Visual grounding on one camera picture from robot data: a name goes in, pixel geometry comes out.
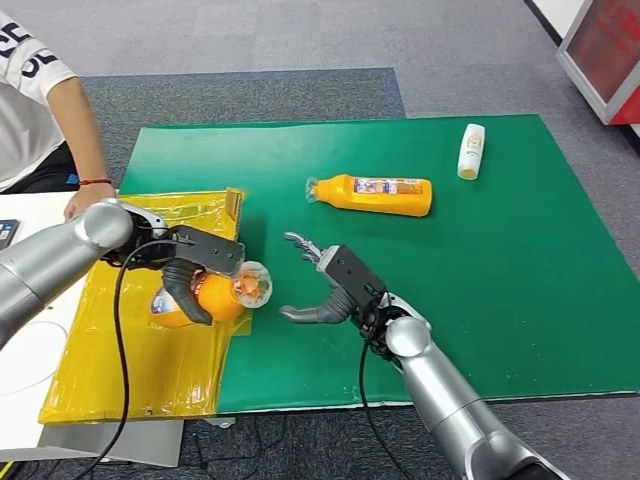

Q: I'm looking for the person's left hand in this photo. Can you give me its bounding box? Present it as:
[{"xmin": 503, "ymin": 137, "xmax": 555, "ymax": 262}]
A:
[{"xmin": 63, "ymin": 182, "xmax": 117, "ymax": 222}]

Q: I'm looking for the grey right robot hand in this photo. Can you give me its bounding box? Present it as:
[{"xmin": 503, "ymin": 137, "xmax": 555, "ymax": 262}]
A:
[{"xmin": 278, "ymin": 231, "xmax": 357, "ymax": 326}]

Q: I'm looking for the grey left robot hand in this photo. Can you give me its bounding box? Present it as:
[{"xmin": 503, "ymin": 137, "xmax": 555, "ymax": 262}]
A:
[{"xmin": 162, "ymin": 258, "xmax": 214, "ymax": 328}]

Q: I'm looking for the orange bottle with printed label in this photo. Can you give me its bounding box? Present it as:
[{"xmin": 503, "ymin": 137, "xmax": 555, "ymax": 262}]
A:
[
  {"xmin": 149, "ymin": 261, "xmax": 273, "ymax": 331},
  {"xmin": 305, "ymin": 174, "xmax": 433, "ymax": 219}
]

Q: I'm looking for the small white bottle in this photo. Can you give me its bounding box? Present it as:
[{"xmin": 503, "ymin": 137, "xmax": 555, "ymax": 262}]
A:
[{"xmin": 457, "ymin": 123, "xmax": 487, "ymax": 181}]

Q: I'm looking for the yellow film-wrapped flat box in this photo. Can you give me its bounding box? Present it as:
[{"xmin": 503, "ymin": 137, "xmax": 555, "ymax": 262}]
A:
[{"xmin": 38, "ymin": 188, "xmax": 254, "ymax": 425}]

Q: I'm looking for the person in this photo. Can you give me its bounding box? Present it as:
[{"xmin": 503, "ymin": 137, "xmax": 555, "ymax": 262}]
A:
[{"xmin": 0, "ymin": 9, "xmax": 118, "ymax": 223}]

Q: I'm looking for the black electronic device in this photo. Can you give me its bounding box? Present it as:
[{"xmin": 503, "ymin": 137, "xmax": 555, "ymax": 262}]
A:
[{"xmin": 0, "ymin": 219, "xmax": 21, "ymax": 252}]

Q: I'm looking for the green mat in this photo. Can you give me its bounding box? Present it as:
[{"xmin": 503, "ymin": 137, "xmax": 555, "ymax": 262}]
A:
[{"xmin": 118, "ymin": 114, "xmax": 640, "ymax": 415}]

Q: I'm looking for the red white display cabinet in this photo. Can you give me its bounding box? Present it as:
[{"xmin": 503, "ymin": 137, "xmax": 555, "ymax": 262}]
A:
[{"xmin": 555, "ymin": 0, "xmax": 640, "ymax": 126}]

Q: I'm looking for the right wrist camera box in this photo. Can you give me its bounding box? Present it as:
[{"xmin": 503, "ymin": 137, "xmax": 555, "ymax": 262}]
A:
[{"xmin": 316, "ymin": 245, "xmax": 387, "ymax": 316}]

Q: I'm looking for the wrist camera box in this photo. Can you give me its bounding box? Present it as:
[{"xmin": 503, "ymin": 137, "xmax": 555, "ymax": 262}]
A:
[
  {"xmin": 316, "ymin": 245, "xmax": 387, "ymax": 316},
  {"xmin": 167, "ymin": 225, "xmax": 246, "ymax": 277}
]

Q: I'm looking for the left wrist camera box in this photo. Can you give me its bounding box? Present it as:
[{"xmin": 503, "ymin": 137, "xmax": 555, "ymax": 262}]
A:
[{"xmin": 167, "ymin": 225, "xmax": 246, "ymax": 277}]

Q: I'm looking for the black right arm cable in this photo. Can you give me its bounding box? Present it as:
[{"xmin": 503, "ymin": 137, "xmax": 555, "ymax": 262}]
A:
[{"xmin": 357, "ymin": 331, "xmax": 401, "ymax": 480}]

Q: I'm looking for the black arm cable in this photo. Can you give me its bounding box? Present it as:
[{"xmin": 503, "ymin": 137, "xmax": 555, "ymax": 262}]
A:
[
  {"xmin": 75, "ymin": 239, "xmax": 196, "ymax": 480},
  {"xmin": 357, "ymin": 331, "xmax": 401, "ymax": 480}
]

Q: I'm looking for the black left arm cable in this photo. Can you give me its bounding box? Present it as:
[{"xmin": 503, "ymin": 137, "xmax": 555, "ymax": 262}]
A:
[{"xmin": 75, "ymin": 239, "xmax": 196, "ymax": 480}]

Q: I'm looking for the thin white cable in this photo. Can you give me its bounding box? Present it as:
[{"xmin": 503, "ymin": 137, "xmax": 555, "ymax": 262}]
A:
[{"xmin": 0, "ymin": 303, "xmax": 69, "ymax": 399}]

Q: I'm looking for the black floor cable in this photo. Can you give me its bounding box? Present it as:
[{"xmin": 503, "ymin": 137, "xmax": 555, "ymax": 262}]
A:
[{"xmin": 192, "ymin": 413, "xmax": 288, "ymax": 472}]

